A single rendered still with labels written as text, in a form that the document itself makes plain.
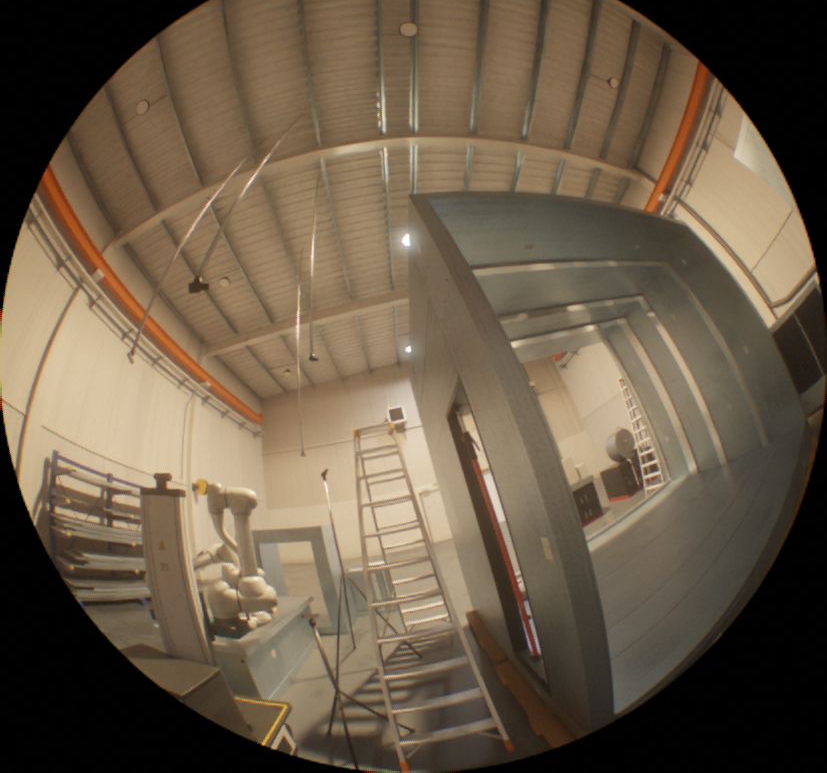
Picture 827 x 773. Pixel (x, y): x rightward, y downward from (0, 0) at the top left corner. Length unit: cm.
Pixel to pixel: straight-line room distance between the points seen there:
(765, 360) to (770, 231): 537
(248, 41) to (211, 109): 159
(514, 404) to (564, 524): 41
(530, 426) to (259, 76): 680
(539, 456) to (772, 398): 354
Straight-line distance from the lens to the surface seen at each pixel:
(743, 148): 419
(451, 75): 708
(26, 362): 660
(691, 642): 169
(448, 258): 125
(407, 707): 182
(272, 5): 695
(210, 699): 163
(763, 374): 401
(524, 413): 88
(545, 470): 86
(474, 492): 176
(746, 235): 903
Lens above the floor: 158
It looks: 30 degrees up
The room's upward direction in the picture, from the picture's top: 16 degrees counter-clockwise
